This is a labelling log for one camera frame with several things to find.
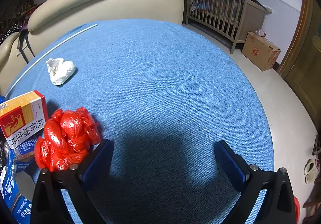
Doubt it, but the blue white small box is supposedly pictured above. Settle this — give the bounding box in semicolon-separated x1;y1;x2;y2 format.
14;136;39;163

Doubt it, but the red plastic bag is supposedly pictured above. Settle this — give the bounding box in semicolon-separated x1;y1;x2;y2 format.
34;107;102;172

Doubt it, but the orange white medicine box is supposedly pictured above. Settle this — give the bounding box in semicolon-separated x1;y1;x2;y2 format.
0;90;50;150

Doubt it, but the brown cardboard box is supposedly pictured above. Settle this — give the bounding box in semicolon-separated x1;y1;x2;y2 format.
241;32;282;72

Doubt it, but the white crumpled plastic bag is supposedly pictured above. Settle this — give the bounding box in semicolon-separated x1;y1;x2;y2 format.
45;57;76;86

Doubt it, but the beige slipper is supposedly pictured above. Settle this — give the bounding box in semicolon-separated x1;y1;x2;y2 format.
304;158;318;184

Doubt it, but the wooden door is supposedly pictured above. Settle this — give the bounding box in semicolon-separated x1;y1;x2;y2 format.
277;0;321;114

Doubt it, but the blue tablecloth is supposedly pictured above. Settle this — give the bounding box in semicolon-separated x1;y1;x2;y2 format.
4;18;274;224

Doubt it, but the red plastic basket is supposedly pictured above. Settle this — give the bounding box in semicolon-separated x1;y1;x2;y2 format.
293;196;301;223

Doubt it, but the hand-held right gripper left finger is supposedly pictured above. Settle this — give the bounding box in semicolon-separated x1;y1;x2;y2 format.
30;139;115;224

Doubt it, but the white thin rod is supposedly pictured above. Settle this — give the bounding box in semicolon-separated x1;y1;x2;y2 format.
4;23;98;97

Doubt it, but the wooden baby crib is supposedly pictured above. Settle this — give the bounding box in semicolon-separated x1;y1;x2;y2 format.
184;0;267;54

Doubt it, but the beige leather sofa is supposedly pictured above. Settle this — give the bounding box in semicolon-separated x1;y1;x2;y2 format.
0;0;185;96

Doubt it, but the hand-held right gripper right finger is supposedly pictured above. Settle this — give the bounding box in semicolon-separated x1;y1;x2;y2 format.
213;140;298;224

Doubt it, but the blue toothpaste box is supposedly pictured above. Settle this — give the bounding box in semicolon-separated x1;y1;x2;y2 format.
11;195;33;224

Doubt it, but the dark bag strap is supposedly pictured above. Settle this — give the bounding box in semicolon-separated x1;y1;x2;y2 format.
16;25;35;64

